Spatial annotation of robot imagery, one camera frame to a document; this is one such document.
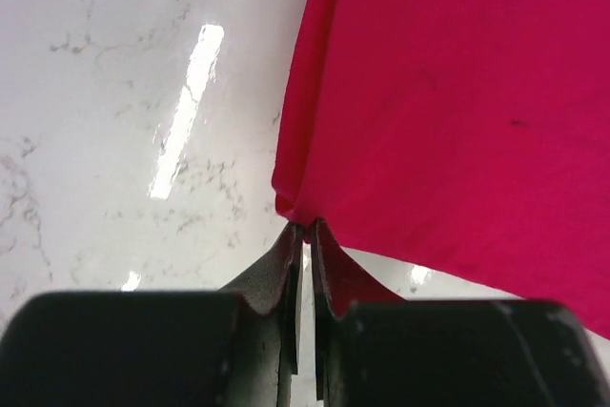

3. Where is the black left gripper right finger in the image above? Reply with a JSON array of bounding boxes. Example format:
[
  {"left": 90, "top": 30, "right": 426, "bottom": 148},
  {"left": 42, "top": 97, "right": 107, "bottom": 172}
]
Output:
[{"left": 310, "top": 219, "right": 609, "bottom": 406}]

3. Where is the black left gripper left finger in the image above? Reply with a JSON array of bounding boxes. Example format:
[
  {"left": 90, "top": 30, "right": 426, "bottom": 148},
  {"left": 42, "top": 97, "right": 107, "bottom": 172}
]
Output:
[{"left": 1, "top": 224, "right": 303, "bottom": 406}]

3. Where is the magenta t shirt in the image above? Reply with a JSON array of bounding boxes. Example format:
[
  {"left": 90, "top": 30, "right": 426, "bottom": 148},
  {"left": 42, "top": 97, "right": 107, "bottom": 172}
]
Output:
[{"left": 272, "top": 0, "right": 609, "bottom": 336}]

